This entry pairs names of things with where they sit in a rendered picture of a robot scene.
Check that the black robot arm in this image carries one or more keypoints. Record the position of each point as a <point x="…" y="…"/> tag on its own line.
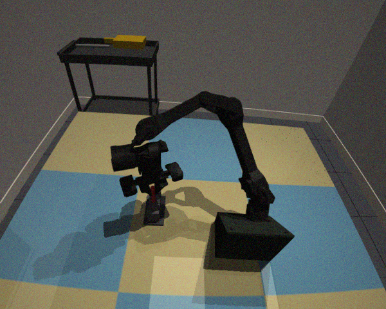
<point x="230" y="113"/>

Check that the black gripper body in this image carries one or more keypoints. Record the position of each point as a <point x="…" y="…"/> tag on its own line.
<point x="149" y="177"/>

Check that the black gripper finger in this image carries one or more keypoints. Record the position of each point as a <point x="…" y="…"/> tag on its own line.
<point x="148" y="191"/>
<point x="159" y="186"/>

